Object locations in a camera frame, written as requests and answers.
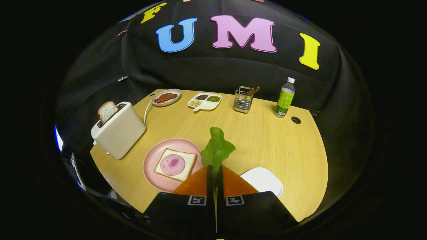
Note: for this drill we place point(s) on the pink round plate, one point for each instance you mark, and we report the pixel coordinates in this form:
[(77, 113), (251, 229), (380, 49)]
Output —
[(153, 160)]

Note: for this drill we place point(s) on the white toaster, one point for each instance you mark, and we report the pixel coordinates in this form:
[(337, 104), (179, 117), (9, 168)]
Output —
[(120, 133)]

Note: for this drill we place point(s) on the toasted bread slice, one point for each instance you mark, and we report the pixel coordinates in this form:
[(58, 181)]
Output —
[(107, 111)]

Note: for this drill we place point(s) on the white bread slice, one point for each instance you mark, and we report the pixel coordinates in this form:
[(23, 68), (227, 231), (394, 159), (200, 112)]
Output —
[(190, 160)]

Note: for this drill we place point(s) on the pink ham slice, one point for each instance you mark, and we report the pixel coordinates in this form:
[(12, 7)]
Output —
[(172, 165)]

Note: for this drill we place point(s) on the black backdrop cloth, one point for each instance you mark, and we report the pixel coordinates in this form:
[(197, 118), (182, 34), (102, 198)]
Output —
[(217, 70)]

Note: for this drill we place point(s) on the pink clothespin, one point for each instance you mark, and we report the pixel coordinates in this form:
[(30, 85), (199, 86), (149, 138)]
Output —
[(122, 32)]

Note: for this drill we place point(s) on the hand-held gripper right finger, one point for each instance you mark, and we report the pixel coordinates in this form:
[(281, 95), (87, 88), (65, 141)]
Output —
[(253, 213)]

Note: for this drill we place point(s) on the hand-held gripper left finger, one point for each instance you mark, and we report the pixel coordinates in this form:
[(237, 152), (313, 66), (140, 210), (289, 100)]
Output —
[(180, 213)]

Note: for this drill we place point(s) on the white round plate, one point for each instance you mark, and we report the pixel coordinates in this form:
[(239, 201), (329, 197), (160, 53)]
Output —
[(175, 99)]

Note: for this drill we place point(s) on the white clip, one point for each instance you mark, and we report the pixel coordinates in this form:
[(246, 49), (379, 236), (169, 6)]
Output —
[(122, 78)]

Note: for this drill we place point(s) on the green label water bottle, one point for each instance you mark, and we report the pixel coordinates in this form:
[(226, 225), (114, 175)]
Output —
[(284, 100)]

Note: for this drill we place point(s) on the white rounded square plate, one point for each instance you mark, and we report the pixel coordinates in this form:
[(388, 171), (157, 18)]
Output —
[(263, 180)]

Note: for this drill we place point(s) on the white divided bean dish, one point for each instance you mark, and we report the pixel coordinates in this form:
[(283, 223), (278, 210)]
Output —
[(208, 105)]

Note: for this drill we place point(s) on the brown meat piece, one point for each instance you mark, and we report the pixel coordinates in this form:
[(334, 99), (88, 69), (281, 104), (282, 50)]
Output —
[(165, 97)]

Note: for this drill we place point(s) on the green lettuce leaf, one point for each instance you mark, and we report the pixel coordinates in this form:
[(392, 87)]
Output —
[(217, 150)]

